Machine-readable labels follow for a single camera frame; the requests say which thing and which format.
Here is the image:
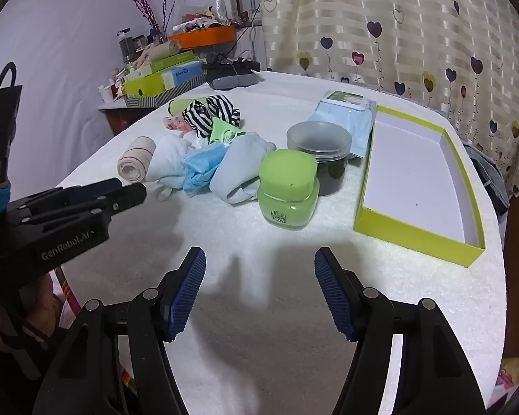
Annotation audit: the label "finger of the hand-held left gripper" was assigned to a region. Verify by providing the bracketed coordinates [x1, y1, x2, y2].
[19, 183, 148, 236]
[9, 177, 125, 214]

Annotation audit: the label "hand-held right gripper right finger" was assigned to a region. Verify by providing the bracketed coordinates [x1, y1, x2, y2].
[314, 246, 487, 415]

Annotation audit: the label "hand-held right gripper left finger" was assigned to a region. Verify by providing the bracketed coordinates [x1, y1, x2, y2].
[32, 246, 207, 415]

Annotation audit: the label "beige bandage roll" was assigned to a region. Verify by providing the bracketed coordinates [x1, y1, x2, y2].
[118, 137, 157, 183]

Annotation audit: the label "clear pink plastic packet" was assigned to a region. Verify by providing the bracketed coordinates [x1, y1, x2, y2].
[163, 114, 191, 132]

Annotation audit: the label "black white striped sock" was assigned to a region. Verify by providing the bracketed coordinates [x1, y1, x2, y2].
[182, 100, 219, 138]
[205, 95, 242, 128]

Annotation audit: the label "green cloth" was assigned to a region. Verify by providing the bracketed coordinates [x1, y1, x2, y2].
[208, 117, 246, 145]

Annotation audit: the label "light blue sock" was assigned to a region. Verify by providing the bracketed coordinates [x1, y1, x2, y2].
[210, 132, 277, 205]

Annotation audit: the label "lime green cardboard box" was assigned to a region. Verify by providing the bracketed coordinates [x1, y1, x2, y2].
[353, 105, 486, 267]

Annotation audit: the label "person's left hand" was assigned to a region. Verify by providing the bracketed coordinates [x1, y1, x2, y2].
[0, 274, 63, 357]

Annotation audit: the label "dark side table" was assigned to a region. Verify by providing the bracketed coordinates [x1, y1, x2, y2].
[97, 99, 156, 137]

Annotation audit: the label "patterned storage tray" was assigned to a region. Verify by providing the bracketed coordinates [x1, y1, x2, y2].
[125, 79, 208, 108]

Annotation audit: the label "green carton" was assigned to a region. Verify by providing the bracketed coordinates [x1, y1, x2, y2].
[123, 50, 200, 98]

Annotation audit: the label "green cream jar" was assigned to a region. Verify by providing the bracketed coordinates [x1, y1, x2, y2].
[256, 149, 320, 231]

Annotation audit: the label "blue white tissue box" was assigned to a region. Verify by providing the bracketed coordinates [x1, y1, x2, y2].
[162, 61, 205, 88]

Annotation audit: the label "beige rolled towel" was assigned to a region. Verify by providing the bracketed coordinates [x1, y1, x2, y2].
[132, 40, 181, 71]

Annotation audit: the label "dark glass jars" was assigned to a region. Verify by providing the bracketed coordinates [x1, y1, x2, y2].
[119, 29, 151, 63]

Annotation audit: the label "dark jar with clear lid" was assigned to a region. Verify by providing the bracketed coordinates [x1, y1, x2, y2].
[286, 122, 353, 197]

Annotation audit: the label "grey black headset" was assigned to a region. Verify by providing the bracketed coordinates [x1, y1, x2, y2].
[203, 55, 261, 91]

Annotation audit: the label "light blue wet wipes pack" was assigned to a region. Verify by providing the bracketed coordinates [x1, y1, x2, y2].
[309, 90, 377, 159]

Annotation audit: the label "orange storage box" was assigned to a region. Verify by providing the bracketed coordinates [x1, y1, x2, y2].
[169, 25, 238, 49]

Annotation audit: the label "dark grey garment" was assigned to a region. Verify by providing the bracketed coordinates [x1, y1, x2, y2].
[463, 142, 511, 217]

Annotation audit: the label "floral cloth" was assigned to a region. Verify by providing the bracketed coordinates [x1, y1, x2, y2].
[495, 357, 519, 398]

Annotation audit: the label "purple dried branches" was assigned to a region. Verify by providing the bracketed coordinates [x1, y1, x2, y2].
[118, 0, 191, 35]

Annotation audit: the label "clutter of packets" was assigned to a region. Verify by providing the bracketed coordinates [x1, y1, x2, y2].
[173, 0, 239, 34]

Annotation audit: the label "cream heart print curtain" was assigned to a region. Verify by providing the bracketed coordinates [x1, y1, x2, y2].
[253, 0, 519, 191]

